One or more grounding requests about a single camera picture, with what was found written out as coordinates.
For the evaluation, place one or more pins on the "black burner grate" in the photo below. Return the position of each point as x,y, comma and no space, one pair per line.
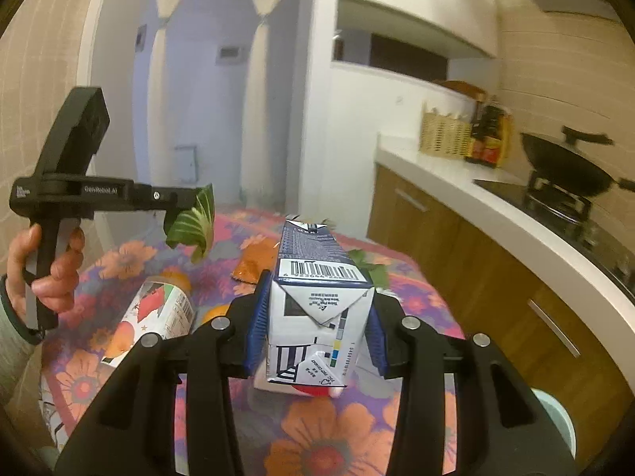
555,196

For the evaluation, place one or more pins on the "light blue plastic basket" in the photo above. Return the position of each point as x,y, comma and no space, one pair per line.
558,421

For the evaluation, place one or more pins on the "dark sauce bottle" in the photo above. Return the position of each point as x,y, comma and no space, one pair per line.
477,139

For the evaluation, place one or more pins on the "grey wall panel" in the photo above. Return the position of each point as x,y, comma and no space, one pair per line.
230,54

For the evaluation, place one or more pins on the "white kitchen countertop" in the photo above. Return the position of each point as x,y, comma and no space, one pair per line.
446,178

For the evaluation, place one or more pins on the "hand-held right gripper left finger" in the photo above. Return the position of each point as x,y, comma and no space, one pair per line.
260,317

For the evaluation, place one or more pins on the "person's left hand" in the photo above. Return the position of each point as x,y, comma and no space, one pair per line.
62,282

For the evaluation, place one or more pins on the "floral tablecloth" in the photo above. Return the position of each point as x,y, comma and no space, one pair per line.
317,436

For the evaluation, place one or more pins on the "brown flat object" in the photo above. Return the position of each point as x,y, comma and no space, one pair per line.
461,89

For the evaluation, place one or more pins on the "white wall box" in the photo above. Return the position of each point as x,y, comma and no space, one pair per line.
186,166

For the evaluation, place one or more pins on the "person's left forearm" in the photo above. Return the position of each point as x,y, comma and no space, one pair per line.
12,357

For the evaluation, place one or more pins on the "black wok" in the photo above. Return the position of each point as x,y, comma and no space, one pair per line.
565,163

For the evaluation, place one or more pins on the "orange snack packet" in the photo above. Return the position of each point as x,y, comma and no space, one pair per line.
255,260

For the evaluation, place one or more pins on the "white curtain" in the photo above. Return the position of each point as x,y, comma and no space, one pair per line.
263,99

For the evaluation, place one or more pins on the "blue and white milk carton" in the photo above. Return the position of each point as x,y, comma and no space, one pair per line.
312,307

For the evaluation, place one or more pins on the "printed snack can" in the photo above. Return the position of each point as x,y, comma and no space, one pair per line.
154,317

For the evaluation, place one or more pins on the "red label sauce bottle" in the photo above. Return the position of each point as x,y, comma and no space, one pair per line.
496,144

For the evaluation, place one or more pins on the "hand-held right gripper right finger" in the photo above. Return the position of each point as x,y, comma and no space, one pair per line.
375,337

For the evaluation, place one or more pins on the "wooden kitchen cabinet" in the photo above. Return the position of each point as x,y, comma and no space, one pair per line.
496,277

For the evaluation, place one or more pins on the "black gas stove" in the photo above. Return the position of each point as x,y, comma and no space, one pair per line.
585,238

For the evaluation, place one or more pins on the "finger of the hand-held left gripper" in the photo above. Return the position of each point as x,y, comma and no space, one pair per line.
163,197

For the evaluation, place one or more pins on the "green vegetable leaf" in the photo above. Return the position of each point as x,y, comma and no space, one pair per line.
374,270

